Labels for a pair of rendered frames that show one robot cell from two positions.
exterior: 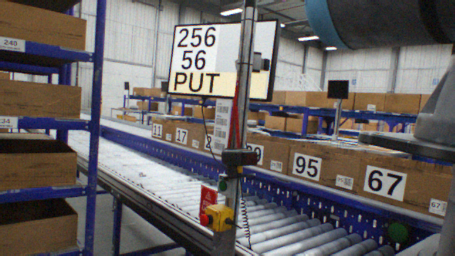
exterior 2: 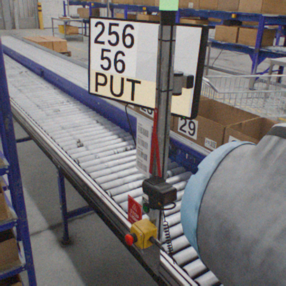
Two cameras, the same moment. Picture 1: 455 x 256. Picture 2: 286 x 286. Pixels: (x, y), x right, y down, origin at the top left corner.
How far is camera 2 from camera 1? 0.43 m
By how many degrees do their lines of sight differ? 20
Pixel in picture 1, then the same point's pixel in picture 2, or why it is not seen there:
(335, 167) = not seen: hidden behind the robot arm
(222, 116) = (143, 138)
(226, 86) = (148, 96)
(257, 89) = (180, 105)
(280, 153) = (214, 133)
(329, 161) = not seen: hidden behind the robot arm
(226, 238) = (152, 249)
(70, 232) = (12, 252)
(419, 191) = not seen: outside the picture
